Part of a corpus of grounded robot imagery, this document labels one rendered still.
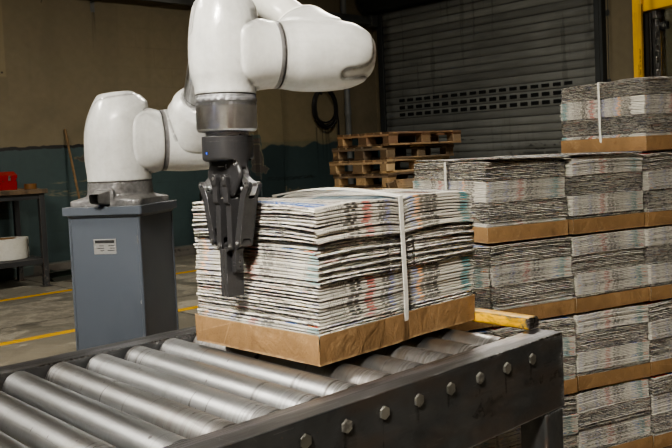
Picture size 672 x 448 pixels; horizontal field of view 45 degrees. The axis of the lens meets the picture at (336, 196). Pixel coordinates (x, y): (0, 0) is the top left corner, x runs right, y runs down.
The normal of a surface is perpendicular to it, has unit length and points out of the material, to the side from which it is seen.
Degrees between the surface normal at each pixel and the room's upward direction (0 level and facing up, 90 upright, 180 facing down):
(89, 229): 90
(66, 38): 90
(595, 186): 90
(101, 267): 90
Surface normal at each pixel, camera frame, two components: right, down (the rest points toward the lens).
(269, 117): 0.68, 0.00
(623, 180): 0.45, 0.03
